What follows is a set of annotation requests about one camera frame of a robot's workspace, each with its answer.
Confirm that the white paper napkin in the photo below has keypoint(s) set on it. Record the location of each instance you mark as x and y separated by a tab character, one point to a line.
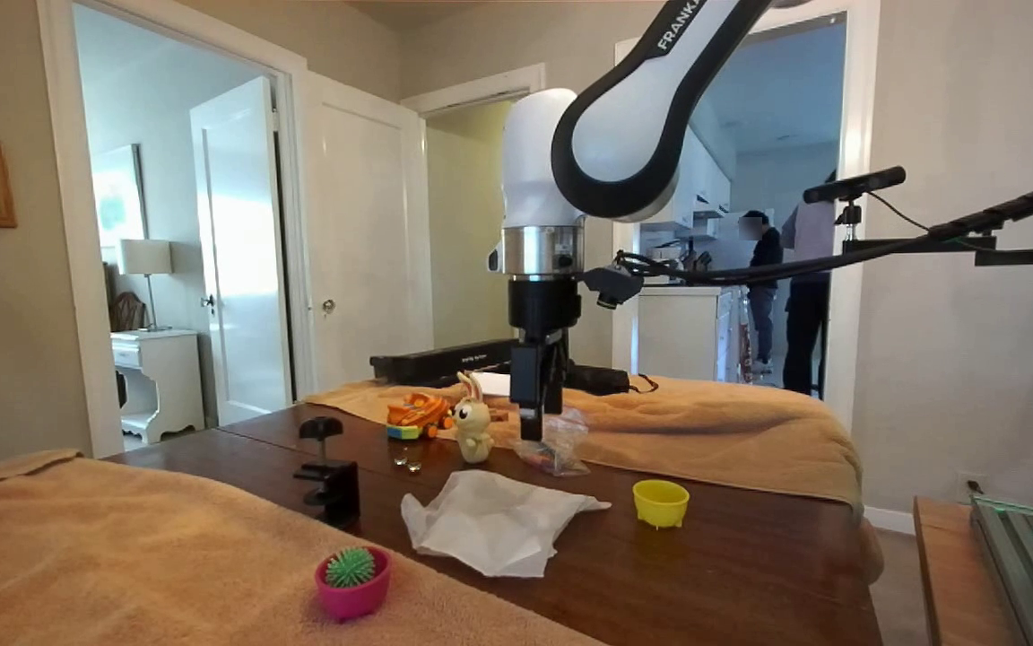
492	527

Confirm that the person in white shirt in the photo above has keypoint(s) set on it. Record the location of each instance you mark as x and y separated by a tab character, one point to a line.
808	233

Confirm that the black keyboard bar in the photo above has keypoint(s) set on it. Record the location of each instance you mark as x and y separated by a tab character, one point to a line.
438	363

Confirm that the yellow plastic cup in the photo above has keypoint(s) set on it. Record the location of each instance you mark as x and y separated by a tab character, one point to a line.
660	505

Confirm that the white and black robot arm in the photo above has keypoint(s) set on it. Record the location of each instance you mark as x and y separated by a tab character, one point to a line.
604	151

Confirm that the black table clamp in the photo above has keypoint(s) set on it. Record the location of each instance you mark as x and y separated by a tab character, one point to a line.
331	482

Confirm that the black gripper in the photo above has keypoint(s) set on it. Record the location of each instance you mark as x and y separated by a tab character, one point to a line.
541	312

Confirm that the yellow bunny toy figure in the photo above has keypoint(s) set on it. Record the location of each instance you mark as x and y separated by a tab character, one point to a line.
472	421

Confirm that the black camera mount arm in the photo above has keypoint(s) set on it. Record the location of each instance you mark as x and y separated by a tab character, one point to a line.
975	233

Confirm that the black bag on towel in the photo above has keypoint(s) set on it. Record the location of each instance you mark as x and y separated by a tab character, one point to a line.
606	381

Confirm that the white table lamp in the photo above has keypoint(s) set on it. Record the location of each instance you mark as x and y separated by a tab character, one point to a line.
146	260

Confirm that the white side cabinet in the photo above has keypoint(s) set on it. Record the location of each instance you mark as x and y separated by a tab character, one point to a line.
159	381

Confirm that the black camera on stand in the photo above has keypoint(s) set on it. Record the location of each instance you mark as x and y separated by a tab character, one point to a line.
850	189

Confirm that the white open door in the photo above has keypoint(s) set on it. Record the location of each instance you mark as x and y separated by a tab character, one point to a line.
366	286

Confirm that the pink plastic bowl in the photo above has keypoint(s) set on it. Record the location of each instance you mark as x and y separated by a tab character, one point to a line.
345	603

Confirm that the white paper sheet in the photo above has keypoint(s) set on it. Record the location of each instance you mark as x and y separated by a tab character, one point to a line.
492	381

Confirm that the wooden side table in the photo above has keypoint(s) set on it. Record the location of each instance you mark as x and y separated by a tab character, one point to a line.
964	598

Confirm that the green spiky ball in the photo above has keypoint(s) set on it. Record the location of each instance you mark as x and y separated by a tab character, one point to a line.
349	570

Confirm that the white kitchen counter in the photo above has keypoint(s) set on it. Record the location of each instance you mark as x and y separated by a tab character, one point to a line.
686	330

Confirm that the person in dark shirt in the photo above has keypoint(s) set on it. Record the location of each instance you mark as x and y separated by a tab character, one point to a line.
762	292

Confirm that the tan towel near left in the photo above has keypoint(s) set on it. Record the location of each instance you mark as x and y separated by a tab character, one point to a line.
105	553

